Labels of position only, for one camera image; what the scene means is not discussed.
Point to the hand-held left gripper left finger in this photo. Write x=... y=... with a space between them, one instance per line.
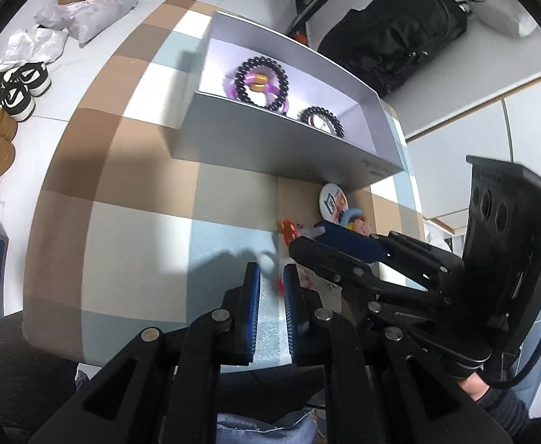
x=252 y=314

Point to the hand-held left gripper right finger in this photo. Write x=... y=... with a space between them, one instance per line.
x=291 y=314

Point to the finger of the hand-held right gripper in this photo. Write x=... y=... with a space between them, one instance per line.
x=335 y=263
x=344 y=240

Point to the round badge with red print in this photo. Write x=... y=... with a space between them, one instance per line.
x=332 y=203

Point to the orange bead charm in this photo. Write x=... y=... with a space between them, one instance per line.
x=289 y=230

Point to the grey cardboard box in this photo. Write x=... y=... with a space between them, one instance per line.
x=261 y=148

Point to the person's right forearm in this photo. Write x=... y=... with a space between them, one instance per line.
x=506 y=416

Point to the person's blue jeans leg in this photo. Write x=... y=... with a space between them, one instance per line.
x=261 y=430

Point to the checkered tablecloth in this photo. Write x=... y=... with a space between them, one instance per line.
x=136 y=240

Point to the small red object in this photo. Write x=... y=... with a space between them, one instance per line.
x=301 y=37

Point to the black backpack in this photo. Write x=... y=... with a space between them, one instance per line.
x=390 y=37

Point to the white jacket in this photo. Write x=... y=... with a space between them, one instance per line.
x=501 y=18

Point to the dark cloth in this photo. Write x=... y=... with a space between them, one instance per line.
x=16 y=379

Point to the black and white sneaker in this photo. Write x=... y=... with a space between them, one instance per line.
x=27 y=78
x=9 y=101

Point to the white plastic bags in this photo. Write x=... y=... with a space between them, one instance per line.
x=94 y=14

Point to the crumpled plastic bag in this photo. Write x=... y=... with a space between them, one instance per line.
x=34 y=44

